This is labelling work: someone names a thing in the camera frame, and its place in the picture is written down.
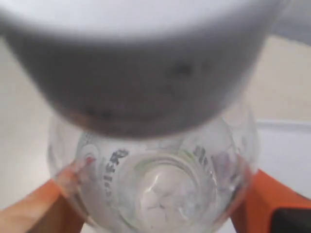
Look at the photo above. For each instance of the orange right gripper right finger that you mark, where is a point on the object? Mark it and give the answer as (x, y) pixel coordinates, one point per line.
(262, 204)

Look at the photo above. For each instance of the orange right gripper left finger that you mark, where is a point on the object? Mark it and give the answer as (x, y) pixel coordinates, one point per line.
(45, 210)

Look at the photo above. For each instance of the clear plastic bottle white cap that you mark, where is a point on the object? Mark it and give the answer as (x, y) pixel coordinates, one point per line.
(138, 68)

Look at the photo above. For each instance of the white rectangular plastic tray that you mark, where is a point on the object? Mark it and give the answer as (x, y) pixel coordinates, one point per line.
(285, 153)

